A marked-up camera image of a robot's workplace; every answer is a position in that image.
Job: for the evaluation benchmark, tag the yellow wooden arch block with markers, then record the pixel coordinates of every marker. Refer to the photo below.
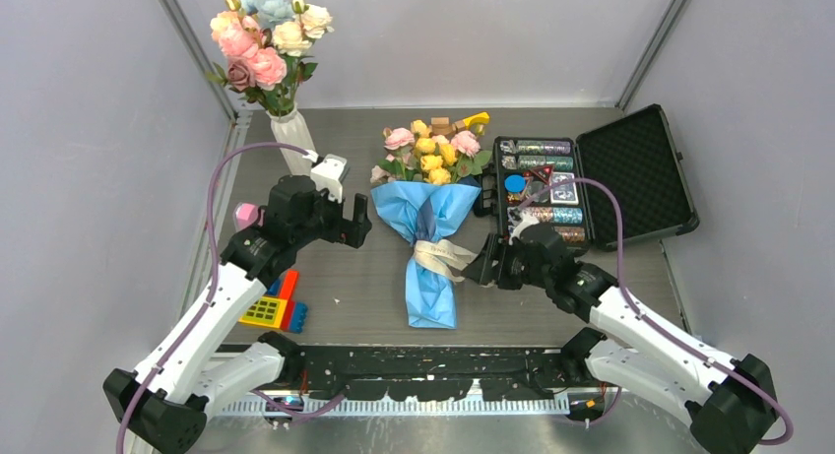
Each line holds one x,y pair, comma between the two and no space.
475,121

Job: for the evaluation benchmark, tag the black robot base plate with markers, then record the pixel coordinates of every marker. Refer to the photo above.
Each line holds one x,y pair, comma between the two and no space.
431,374

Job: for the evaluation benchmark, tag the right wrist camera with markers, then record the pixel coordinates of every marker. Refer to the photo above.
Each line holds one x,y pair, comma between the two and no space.
525,222

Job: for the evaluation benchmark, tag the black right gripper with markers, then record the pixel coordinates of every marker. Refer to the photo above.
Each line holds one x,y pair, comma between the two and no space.
481,270

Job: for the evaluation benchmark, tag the blue paper bouquet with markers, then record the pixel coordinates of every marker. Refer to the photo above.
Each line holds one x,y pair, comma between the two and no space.
424,189

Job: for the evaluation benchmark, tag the yellow grid toy block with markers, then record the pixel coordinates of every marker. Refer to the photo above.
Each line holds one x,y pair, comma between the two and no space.
267,312

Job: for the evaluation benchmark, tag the orange toy bar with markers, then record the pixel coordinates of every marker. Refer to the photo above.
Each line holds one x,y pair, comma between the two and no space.
285,294

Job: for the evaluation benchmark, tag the blue studded toy brick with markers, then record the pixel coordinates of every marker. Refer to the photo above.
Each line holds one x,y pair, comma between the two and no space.
296,317

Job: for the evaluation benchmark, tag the cream satin ribbon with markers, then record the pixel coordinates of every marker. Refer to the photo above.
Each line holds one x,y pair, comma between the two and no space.
443,258

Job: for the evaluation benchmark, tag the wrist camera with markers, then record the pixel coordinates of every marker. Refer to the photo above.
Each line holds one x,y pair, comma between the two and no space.
525,222
328,174

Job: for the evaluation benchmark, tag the black poker chip case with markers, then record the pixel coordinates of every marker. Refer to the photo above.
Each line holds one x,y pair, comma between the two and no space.
634,158

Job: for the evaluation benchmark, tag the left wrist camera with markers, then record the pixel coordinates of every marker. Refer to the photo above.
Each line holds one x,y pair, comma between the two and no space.
328,174

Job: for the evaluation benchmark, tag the blue round chip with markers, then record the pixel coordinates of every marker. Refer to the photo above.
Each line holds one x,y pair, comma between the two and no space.
515,183

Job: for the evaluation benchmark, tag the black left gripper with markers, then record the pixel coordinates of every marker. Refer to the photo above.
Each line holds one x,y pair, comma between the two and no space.
346,230

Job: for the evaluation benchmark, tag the pink flowers in vase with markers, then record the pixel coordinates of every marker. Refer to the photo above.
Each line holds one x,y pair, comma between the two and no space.
266,47

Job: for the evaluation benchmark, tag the playing card deck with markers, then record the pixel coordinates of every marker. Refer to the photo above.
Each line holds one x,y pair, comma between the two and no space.
561,193

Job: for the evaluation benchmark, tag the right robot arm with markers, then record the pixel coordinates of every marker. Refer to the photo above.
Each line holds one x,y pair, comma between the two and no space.
728,403

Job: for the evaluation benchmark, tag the white ribbed vase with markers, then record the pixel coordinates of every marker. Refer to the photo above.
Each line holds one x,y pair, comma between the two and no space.
291,128

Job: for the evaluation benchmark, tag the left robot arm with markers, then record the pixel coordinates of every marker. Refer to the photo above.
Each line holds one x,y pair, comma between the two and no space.
167,399

